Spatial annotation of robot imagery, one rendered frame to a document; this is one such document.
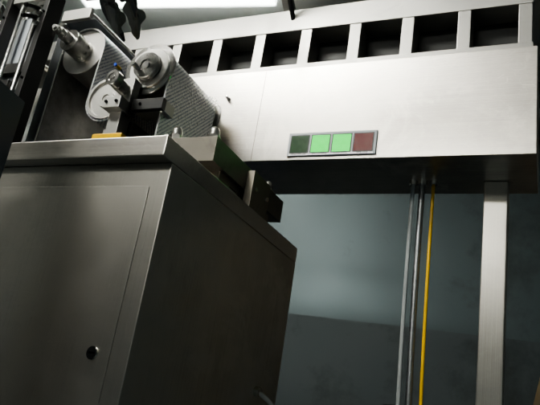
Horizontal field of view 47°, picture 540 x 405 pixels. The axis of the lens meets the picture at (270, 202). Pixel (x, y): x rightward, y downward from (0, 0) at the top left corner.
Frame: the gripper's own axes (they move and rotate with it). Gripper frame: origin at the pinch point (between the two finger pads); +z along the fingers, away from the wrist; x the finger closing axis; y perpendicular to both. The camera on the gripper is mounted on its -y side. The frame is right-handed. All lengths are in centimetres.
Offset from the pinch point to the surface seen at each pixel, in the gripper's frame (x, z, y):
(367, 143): -51, 39, 18
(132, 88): -0.3, 11.9, -4.8
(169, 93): -7.8, 15.1, -0.9
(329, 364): 23, 225, 129
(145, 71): -1.9, 9.3, 0.0
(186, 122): -7.8, 24.5, 3.4
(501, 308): -84, 76, 0
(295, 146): -30, 39, 18
